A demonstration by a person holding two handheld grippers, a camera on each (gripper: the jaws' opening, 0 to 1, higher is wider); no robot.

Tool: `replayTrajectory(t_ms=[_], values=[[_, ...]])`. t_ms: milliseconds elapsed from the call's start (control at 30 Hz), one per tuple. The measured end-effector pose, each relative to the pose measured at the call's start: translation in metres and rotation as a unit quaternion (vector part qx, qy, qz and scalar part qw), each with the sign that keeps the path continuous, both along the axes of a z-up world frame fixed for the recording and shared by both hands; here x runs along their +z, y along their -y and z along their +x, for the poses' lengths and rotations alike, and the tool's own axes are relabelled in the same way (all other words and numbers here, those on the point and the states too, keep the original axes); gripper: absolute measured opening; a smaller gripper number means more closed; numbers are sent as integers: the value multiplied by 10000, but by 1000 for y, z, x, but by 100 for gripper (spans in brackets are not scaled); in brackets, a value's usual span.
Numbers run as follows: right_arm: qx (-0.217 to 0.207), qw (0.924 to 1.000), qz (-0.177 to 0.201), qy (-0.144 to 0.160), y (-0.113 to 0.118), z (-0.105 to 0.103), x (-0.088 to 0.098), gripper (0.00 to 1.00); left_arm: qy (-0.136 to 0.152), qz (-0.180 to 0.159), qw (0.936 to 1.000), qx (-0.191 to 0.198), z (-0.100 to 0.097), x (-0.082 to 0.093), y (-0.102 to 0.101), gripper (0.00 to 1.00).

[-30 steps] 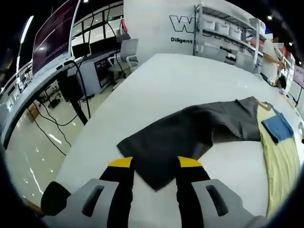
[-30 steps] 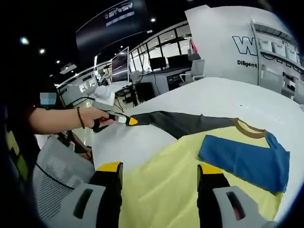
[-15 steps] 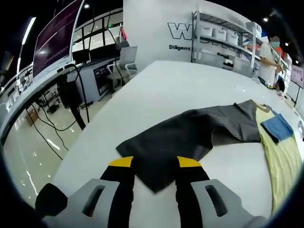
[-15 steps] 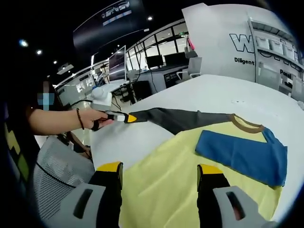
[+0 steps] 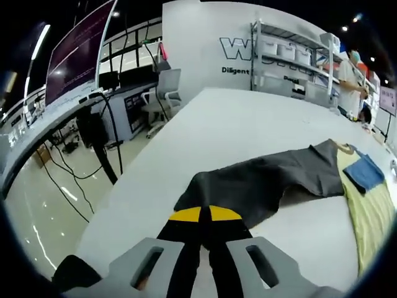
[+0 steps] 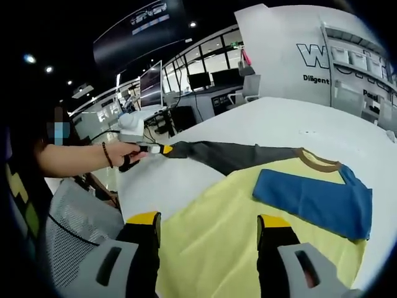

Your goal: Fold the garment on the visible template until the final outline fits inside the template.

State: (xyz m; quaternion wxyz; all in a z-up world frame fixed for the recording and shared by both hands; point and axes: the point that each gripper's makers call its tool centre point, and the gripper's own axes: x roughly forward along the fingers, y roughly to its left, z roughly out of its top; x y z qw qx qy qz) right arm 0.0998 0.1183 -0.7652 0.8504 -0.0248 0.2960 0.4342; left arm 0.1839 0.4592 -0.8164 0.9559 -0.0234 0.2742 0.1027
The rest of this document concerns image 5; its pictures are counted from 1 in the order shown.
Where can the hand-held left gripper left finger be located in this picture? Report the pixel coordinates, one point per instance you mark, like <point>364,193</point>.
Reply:
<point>176,239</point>

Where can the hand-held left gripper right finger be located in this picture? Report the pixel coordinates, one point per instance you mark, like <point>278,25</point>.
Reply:
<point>229,236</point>

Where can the yellow blue grey garment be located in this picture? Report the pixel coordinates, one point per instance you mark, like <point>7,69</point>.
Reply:
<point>263,180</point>

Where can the black oval object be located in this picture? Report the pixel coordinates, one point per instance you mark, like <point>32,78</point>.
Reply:
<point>77,273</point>

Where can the grey desk with dark panel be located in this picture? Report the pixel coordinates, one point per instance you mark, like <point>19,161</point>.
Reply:
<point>130,111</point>

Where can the black computer tower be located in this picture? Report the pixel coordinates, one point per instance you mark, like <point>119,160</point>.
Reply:
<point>91,130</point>

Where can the white office chair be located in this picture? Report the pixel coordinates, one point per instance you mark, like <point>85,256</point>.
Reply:
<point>167,90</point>

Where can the small black monitor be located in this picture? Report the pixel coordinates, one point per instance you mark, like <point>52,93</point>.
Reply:
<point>108,80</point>
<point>136,76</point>

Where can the spare white gripper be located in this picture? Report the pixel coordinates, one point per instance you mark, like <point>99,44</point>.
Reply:
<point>393,166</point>

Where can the curved grey desk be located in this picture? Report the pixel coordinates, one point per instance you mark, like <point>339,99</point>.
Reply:
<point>31,133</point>

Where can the pink and grey hanging bag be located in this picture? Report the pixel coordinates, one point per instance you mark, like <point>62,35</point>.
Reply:
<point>163,56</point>

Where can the grey metal shelf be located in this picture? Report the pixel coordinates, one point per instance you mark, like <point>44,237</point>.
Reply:
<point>294,62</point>

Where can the white storage bin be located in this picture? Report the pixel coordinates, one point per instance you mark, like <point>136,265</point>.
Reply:
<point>270,49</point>
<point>303,57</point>
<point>287,52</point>

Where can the white timer screen on stand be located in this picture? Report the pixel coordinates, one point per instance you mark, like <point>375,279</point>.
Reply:
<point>388,101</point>

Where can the large curved monitor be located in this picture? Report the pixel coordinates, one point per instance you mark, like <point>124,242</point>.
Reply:
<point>77,52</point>

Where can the tall white storage box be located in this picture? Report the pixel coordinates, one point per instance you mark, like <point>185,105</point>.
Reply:
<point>329,41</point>

